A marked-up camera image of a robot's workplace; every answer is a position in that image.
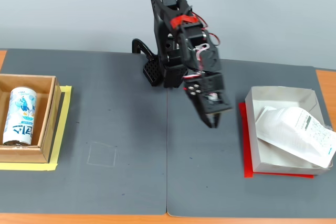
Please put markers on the black table clamp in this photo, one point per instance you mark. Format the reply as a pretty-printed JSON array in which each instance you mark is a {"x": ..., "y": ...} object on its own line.
[{"x": 143, "y": 47}]

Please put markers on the red paper sheet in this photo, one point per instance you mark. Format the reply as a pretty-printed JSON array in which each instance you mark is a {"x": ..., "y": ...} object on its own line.
[{"x": 246, "y": 155}]

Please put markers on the yellow tape frame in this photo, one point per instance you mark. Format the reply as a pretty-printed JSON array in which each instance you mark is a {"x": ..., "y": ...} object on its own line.
[{"x": 61, "y": 129}]

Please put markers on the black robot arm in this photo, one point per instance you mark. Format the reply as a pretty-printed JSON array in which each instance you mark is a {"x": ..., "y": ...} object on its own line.
[{"x": 160, "y": 24}]

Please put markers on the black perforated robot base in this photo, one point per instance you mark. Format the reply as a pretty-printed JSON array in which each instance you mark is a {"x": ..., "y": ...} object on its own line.
[{"x": 151, "y": 71}]

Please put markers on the red tape strip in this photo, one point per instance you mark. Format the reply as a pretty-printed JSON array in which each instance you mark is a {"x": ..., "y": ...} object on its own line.
[{"x": 183, "y": 20}]

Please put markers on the gray cardboard box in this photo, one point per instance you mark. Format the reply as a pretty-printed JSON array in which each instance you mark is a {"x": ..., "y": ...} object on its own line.
[{"x": 262, "y": 98}]

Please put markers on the white blue drink can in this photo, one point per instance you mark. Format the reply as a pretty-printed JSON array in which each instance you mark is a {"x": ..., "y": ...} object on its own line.
[{"x": 21, "y": 116}]

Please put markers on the packaged sandwich with label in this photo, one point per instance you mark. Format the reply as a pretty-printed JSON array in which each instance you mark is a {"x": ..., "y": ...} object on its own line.
[{"x": 291, "y": 129}]

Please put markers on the dark gray table mat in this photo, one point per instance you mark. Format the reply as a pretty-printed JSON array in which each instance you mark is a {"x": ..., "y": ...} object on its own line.
[
  {"x": 110, "y": 108},
  {"x": 215, "y": 161}
]

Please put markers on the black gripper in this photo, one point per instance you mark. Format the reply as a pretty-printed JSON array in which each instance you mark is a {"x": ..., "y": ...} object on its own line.
[{"x": 211, "y": 97}]

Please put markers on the brown cardboard box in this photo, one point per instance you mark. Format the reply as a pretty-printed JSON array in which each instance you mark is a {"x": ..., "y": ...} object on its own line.
[{"x": 48, "y": 119}]

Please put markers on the black square wrist camera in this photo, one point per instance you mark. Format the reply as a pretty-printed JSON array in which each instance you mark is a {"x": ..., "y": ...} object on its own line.
[{"x": 219, "y": 104}]

